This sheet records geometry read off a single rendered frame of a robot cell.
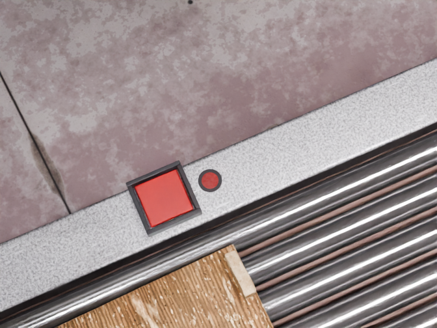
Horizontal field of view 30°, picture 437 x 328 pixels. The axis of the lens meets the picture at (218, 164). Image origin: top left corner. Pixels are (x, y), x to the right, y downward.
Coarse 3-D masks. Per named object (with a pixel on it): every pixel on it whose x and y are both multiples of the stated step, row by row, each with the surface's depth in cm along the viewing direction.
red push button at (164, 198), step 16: (160, 176) 106; (176, 176) 106; (144, 192) 106; (160, 192) 106; (176, 192) 106; (144, 208) 105; (160, 208) 105; (176, 208) 105; (192, 208) 105; (160, 224) 105
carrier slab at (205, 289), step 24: (192, 264) 102; (216, 264) 102; (144, 288) 102; (168, 288) 101; (192, 288) 101; (216, 288) 101; (96, 312) 101; (120, 312) 101; (144, 312) 101; (168, 312) 101; (192, 312) 101; (216, 312) 100; (240, 312) 100; (264, 312) 100
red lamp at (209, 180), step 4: (208, 172) 108; (212, 172) 108; (204, 176) 108; (208, 176) 108; (212, 176) 108; (216, 176) 108; (204, 180) 108; (208, 180) 108; (212, 180) 108; (216, 180) 108; (204, 184) 107; (208, 184) 107; (212, 184) 107; (216, 184) 107; (208, 188) 107
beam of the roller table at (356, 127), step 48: (384, 96) 110; (432, 96) 110; (240, 144) 109; (288, 144) 109; (336, 144) 109; (384, 144) 109; (240, 192) 107; (288, 192) 110; (48, 240) 106; (96, 240) 106; (144, 240) 106; (0, 288) 104; (48, 288) 104
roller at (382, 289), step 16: (400, 272) 104; (416, 272) 103; (432, 272) 103; (368, 288) 103; (384, 288) 103; (400, 288) 102; (416, 288) 102; (432, 288) 103; (336, 304) 103; (352, 304) 102; (368, 304) 102; (384, 304) 102; (400, 304) 102; (304, 320) 102; (320, 320) 102; (336, 320) 101; (352, 320) 102; (368, 320) 102
